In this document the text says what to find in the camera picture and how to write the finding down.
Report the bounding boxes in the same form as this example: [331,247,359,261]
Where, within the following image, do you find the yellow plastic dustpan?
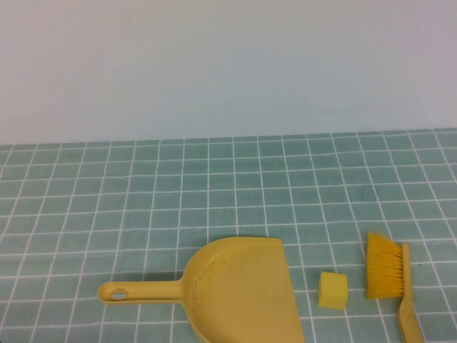
[97,236,306,343]

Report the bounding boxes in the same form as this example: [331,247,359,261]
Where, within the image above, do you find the small yellow foam cube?
[318,271,349,310]

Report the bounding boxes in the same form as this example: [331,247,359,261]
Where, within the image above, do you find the yellow hand brush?
[365,231,425,343]

